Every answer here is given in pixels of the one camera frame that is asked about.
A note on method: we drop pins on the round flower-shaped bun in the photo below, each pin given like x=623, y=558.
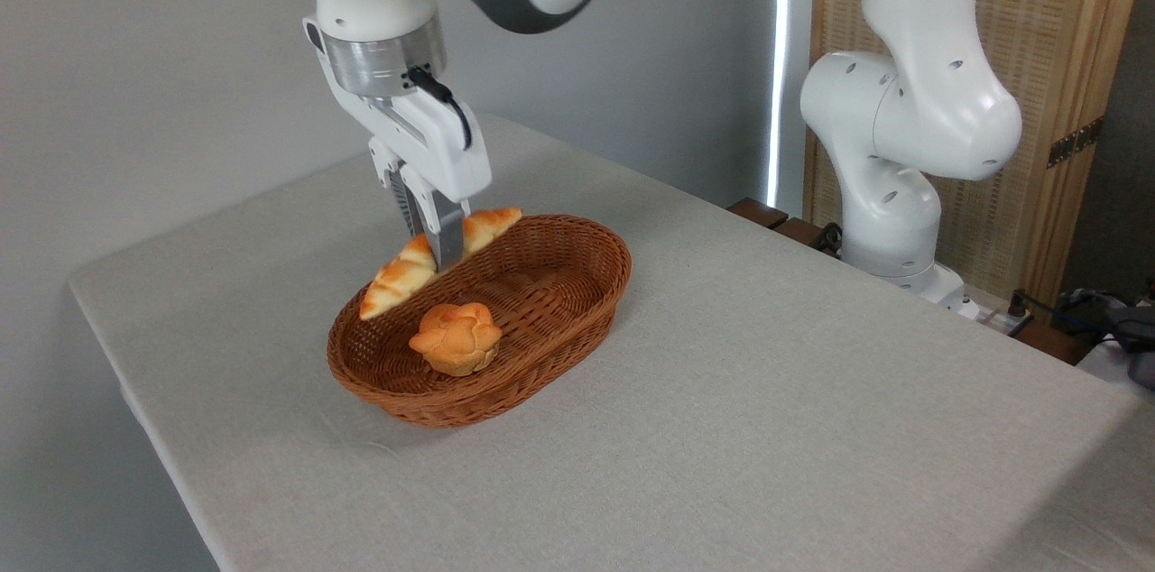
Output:
x=456, y=337

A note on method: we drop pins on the dark brown wooden slat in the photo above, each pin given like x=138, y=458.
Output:
x=758, y=212
x=1051, y=342
x=801, y=234

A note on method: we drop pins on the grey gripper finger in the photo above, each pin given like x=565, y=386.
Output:
x=401, y=198
x=447, y=234

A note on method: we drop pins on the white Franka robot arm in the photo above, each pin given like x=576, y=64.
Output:
x=911, y=103

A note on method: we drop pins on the long braided bread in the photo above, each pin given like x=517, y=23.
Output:
x=401, y=279

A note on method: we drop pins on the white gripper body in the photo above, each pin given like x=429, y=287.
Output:
x=442, y=157

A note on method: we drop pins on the grey linen tablecloth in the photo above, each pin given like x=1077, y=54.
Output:
x=767, y=428

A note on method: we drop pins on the dark grey bag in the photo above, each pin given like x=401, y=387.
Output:
x=1128, y=342

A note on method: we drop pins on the white power strip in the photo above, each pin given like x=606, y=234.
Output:
x=993, y=317

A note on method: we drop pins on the dark metal screen hinge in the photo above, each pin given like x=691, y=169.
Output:
x=1074, y=142

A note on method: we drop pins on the brown oval wicker basket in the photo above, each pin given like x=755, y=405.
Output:
x=550, y=301

